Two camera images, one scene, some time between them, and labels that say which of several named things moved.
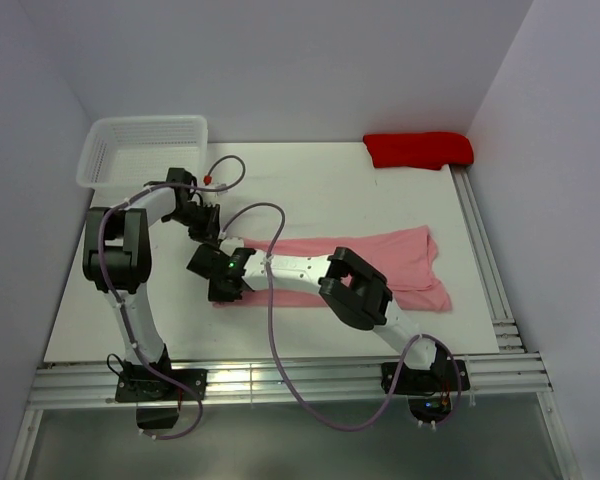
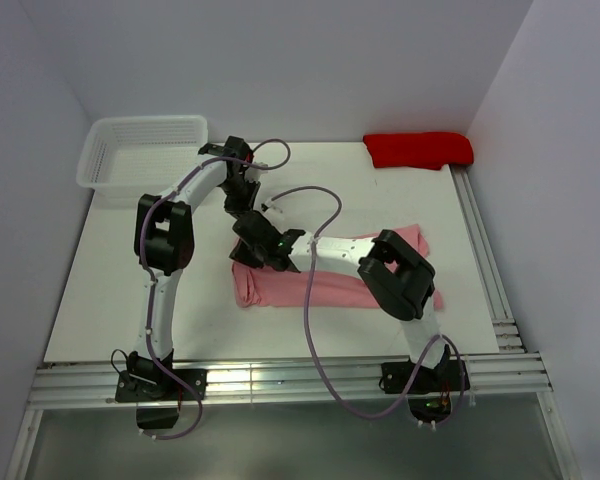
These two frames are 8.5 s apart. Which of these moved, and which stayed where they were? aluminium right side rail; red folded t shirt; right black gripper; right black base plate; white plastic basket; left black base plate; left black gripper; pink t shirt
Moved: right black gripper; left black gripper; pink t shirt
Stayed: white plastic basket; left black base plate; aluminium right side rail; right black base plate; red folded t shirt
